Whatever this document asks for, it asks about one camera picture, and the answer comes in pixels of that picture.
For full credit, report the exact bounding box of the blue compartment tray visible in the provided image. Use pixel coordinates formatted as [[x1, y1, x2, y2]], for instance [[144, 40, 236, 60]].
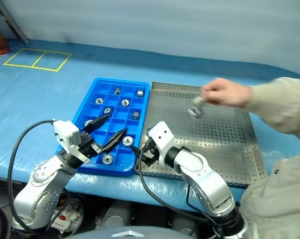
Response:
[[55, 77, 151, 178]]

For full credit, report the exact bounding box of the person's bare hand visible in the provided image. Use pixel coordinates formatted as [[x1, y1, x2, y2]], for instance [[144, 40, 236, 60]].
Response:
[[201, 77, 253, 108]]

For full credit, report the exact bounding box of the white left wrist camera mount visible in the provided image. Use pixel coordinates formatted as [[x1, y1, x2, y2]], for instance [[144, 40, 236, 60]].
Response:
[[52, 119, 92, 164]]

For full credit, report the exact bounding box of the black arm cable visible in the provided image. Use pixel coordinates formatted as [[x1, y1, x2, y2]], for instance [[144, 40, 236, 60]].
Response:
[[7, 119, 56, 235], [136, 149, 225, 237]]

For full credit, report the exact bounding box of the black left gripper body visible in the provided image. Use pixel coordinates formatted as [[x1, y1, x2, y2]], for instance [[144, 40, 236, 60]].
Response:
[[77, 131, 104, 160]]

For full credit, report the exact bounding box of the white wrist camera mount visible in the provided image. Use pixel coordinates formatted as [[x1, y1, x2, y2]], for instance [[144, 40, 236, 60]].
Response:
[[147, 121, 177, 165], [52, 119, 92, 164]]

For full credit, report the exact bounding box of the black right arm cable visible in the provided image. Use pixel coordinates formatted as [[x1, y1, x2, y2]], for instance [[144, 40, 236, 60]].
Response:
[[136, 149, 225, 237]]

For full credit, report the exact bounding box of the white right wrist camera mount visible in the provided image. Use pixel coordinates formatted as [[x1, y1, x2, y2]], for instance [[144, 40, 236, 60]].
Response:
[[147, 121, 177, 165]]

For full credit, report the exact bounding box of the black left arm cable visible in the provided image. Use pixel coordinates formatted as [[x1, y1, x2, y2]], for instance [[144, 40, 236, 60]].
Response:
[[7, 119, 56, 235]]

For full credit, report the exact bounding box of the white printed package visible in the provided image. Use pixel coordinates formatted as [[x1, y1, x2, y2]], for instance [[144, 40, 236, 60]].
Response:
[[50, 206, 85, 231]]

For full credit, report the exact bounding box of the grey metal frame bar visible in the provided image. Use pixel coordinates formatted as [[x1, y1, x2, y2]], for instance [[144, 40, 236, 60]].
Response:
[[0, 0, 28, 43]]

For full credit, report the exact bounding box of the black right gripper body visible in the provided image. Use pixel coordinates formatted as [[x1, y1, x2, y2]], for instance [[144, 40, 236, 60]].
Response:
[[141, 139, 160, 164]]

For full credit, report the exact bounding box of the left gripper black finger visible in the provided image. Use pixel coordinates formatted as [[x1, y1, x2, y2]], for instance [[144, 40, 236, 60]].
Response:
[[99, 128, 128, 153], [81, 114, 111, 134]]

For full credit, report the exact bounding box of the grey cylinder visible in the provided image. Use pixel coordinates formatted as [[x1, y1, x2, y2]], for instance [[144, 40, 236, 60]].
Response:
[[169, 214, 198, 232], [100, 203, 138, 227]]

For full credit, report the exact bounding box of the person's beige jacket torso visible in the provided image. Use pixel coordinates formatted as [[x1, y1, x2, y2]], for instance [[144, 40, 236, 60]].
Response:
[[239, 148, 300, 239]]

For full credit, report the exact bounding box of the yellow tape rectangle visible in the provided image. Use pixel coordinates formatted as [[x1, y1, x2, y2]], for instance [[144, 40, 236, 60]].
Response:
[[2, 48, 73, 72]]

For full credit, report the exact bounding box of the perforated steel tray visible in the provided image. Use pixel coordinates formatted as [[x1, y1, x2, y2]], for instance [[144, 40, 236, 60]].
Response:
[[134, 81, 269, 189]]

